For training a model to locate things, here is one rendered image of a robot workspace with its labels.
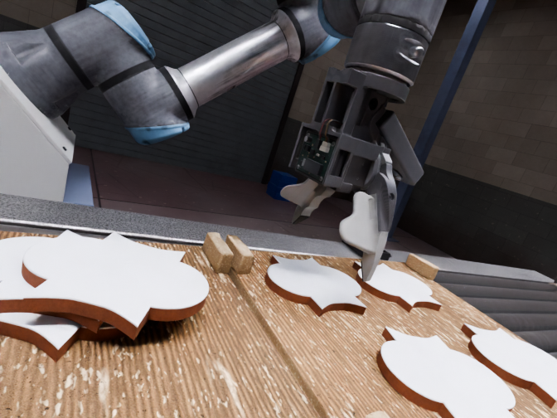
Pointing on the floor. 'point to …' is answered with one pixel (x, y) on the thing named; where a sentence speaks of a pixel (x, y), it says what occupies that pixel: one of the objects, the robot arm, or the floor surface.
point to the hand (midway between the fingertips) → (328, 250)
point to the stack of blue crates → (279, 180)
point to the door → (211, 12)
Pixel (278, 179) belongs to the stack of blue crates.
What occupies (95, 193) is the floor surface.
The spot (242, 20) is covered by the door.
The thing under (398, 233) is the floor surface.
